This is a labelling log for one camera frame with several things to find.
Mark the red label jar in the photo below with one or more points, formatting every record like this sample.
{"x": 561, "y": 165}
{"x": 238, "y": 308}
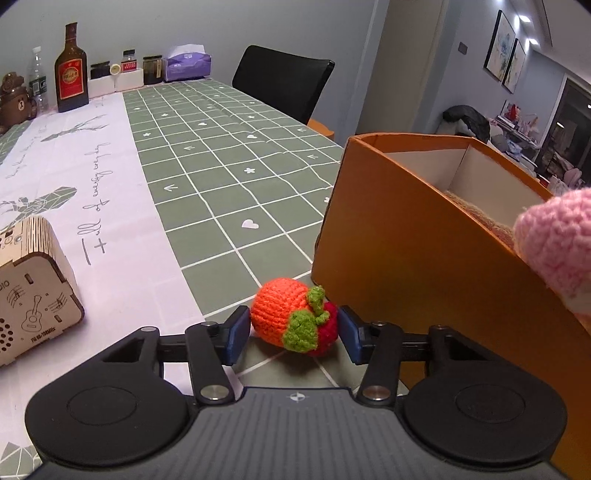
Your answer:
{"x": 129, "y": 62}

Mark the white printed table runner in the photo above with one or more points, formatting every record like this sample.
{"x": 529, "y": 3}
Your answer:
{"x": 115, "y": 194}

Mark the dark jacket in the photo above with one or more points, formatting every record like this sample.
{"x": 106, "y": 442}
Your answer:
{"x": 466, "y": 121}

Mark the purple tissue pack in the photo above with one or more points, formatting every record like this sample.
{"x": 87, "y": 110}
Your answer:
{"x": 187, "y": 64}

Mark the orange and red crochet fruit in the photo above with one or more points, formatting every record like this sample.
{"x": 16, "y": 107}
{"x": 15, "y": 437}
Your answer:
{"x": 277, "y": 309}

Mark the pink and cream crochet piece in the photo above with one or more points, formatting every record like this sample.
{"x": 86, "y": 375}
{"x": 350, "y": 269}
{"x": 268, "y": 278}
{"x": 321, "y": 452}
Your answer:
{"x": 558, "y": 240}

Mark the black chair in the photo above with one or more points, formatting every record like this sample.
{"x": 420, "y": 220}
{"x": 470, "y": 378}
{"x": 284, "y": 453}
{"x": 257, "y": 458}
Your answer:
{"x": 277, "y": 83}

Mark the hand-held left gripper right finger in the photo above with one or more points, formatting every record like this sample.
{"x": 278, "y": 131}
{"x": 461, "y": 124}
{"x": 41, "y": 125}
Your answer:
{"x": 348, "y": 337}

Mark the brown liquor bottle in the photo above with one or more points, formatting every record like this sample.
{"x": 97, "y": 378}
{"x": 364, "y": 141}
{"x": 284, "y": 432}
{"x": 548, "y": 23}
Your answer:
{"x": 71, "y": 78}

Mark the tall dark jar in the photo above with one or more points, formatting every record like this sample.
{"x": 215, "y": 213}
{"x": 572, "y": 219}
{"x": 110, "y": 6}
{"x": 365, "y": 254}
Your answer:
{"x": 152, "y": 70}

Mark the cream plain door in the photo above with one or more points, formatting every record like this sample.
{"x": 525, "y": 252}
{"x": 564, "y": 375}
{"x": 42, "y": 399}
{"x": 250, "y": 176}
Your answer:
{"x": 401, "y": 64}

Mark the small dark jar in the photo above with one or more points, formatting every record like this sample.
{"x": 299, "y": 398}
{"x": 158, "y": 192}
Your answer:
{"x": 99, "y": 71}

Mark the white low box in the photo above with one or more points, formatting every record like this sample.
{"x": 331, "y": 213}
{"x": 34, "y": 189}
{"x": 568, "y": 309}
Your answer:
{"x": 124, "y": 83}

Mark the framed wall picture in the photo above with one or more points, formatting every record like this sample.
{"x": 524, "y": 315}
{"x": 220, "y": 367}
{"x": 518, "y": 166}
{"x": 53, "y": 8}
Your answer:
{"x": 515, "y": 67}
{"x": 499, "y": 46}

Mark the brown bear figure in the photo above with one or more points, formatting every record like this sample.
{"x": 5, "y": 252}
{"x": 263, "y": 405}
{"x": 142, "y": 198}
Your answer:
{"x": 14, "y": 106}

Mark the orange cardboard box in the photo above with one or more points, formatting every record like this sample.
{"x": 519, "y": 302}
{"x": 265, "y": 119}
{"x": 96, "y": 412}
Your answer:
{"x": 415, "y": 258}

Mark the dark glass window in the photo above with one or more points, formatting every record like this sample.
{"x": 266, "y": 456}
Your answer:
{"x": 570, "y": 134}

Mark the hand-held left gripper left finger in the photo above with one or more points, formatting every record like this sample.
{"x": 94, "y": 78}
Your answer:
{"x": 238, "y": 332}

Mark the wooden radio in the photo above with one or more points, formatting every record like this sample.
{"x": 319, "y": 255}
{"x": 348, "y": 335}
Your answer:
{"x": 32, "y": 300}

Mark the clear water bottle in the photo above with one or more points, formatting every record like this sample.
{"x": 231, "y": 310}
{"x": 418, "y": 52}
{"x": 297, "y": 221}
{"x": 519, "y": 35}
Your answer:
{"x": 38, "y": 83}

